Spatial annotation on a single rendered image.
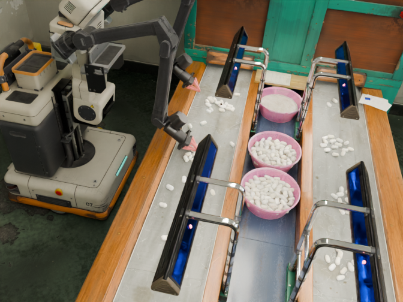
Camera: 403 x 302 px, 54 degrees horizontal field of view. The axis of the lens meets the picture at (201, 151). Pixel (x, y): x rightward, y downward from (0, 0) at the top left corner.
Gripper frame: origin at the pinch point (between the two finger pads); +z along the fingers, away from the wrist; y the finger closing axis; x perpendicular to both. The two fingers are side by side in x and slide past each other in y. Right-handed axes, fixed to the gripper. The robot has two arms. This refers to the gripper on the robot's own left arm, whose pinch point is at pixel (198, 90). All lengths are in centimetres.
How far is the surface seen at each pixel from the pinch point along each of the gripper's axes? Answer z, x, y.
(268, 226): 45, -22, -75
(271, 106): 36.6, -21.5, 7.8
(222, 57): 3.8, -6.3, 36.9
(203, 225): 20, -9, -86
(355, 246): 31, -69, -111
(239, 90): 21.2, -8.4, 18.5
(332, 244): 26, -65, -111
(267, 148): 37, -23, -30
